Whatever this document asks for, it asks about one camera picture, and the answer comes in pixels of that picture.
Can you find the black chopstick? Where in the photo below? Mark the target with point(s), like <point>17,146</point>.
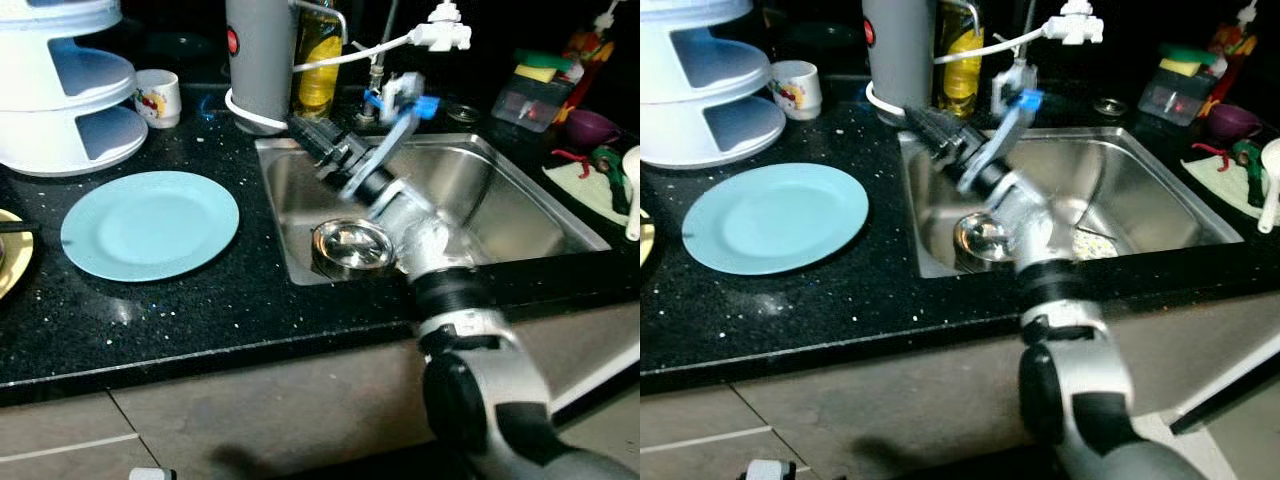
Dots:
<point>20,227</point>

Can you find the grey cylinder water purifier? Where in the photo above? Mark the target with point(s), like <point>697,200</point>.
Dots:
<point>260,60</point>
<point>895,50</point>

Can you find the white printed cup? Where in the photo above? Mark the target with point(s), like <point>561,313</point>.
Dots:
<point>158,105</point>
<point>795,95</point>

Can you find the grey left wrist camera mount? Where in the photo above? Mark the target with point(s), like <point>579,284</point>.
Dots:
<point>150,474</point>
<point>770,470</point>

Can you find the steel sink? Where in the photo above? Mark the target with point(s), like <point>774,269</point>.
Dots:
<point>500,210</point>
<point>1150,190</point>

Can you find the light blue plate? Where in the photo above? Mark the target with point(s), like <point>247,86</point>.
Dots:
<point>775,218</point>
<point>150,225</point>

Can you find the steel faucet pipe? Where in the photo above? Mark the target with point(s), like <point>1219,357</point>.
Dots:
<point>383,50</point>
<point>1027,40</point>

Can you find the white tiered rack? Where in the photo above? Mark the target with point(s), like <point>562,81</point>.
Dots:
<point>680,140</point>
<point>40,150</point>

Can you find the floral plate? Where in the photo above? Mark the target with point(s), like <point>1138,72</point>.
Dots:
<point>1095,245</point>

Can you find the yellow green sponge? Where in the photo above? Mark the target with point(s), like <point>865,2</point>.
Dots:
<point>545,68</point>
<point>1190,62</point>

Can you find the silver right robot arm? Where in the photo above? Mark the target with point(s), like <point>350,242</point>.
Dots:
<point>1070,350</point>
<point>470,340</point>

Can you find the yellow plate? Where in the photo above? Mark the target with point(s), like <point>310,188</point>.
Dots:
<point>12,265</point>

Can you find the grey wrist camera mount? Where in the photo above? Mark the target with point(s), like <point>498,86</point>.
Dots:
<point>770,470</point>
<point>1000,140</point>
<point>385,150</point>
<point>150,474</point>

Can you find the yellow oil bottle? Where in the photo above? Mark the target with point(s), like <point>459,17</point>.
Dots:
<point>958,70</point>
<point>318,80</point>

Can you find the clear sponge holder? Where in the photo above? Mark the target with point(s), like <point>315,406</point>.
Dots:
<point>1170,100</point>
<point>525,105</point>

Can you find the white faucet filter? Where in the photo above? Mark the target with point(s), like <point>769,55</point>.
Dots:
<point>440,35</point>
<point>1075,28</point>

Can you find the white ladle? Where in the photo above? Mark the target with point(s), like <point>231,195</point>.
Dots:
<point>1270,190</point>
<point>632,200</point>

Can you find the purple bowl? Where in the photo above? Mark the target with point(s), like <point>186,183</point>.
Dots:
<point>592,128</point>
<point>1235,120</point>

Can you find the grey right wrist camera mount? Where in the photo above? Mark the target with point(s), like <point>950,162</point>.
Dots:
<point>385,150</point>
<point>1000,140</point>

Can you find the green black peeler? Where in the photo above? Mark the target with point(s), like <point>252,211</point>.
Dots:
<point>612,170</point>
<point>1250,160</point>

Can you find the pale yellow cloth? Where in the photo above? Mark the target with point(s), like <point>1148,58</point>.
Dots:
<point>580,190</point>
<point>1215,175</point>

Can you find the red yellow bottle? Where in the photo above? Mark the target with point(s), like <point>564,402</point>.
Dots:
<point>590,50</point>
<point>1230,45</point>

